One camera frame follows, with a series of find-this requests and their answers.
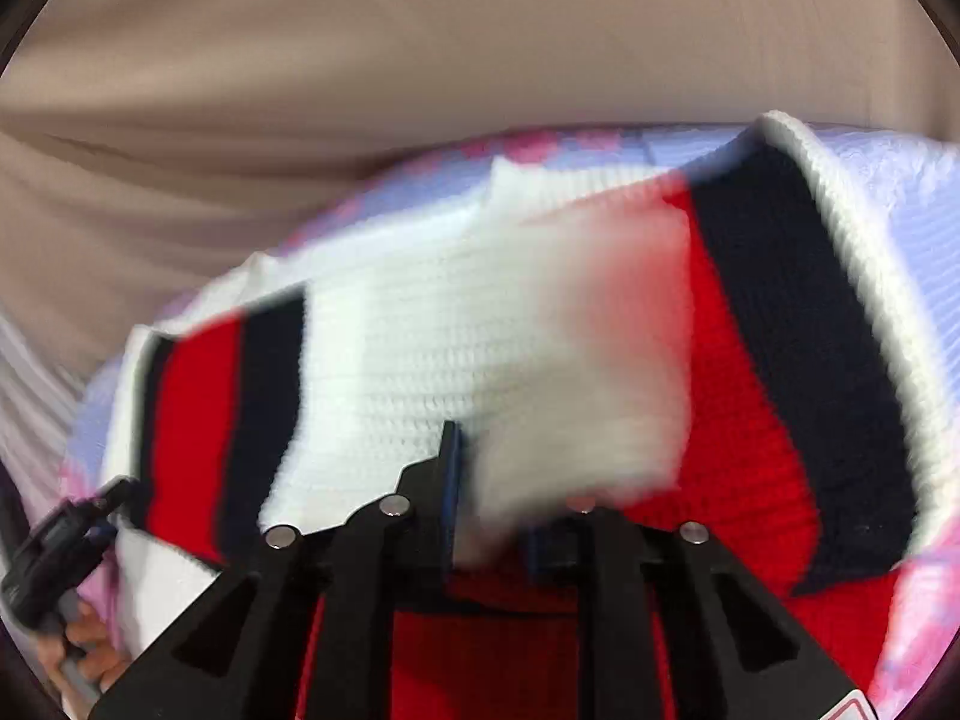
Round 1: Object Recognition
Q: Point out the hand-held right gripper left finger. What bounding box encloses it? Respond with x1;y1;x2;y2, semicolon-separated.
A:
90;420;466;720

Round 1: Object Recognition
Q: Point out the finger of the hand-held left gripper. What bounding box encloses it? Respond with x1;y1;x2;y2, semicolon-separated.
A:
86;476;143;541

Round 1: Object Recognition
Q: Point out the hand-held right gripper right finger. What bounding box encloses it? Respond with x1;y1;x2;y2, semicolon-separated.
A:
525;499;871;720

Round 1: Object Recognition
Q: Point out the white red navy knit sweater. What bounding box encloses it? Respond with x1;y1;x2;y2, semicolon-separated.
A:
101;111;938;720

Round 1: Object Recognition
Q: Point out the person's left hand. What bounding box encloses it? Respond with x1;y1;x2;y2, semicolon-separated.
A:
37;600;130;692

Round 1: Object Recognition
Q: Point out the sheer striped curtain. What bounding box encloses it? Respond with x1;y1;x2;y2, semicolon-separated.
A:
0;307;143;481

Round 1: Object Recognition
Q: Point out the beige cloth backdrop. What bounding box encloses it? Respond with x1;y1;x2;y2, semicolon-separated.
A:
0;0;960;368

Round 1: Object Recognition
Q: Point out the pink blue floral bed sheet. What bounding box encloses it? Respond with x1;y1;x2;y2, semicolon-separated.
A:
67;124;960;713

